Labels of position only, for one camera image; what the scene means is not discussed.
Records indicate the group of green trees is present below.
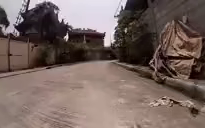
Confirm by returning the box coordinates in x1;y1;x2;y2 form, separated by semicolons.
111;0;158;66

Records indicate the lattice mast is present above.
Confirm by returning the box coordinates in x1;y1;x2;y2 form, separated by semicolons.
14;0;31;26

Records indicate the pale rubbish heap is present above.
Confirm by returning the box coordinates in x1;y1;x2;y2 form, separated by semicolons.
148;95;201;116

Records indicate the grey concrete road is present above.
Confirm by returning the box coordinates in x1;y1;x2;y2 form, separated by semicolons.
0;59;205;128

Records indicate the raised concrete kerb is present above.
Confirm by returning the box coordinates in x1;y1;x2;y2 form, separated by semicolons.
111;60;205;104

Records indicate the tarp-covered heap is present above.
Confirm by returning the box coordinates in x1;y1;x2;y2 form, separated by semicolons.
148;19;205;85

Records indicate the large dark tree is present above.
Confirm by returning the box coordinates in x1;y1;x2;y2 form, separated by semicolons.
14;1;72;44

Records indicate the grey block wall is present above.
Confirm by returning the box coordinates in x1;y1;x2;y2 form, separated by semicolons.
145;0;205;81

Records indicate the building with red roof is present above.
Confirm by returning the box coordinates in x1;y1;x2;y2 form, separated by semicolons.
67;27;107;48

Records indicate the hedge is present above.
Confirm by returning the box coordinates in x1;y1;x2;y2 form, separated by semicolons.
36;39;115;66

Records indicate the beige panel wall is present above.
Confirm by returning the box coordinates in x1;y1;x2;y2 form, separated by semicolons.
0;34;42;74

